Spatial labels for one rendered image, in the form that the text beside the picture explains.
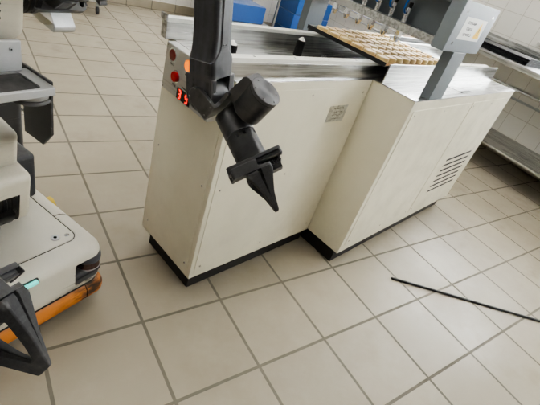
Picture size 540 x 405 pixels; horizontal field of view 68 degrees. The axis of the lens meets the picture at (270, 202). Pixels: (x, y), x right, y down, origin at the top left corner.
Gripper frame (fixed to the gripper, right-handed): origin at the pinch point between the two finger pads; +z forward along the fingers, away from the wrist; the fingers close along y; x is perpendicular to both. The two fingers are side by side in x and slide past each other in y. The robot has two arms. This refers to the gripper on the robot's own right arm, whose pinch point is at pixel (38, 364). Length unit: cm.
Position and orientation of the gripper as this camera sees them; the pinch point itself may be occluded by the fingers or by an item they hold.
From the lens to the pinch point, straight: 46.2
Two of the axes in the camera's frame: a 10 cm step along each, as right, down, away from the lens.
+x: -7.3, 6.8, -0.6
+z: 6.6, 7.3, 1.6
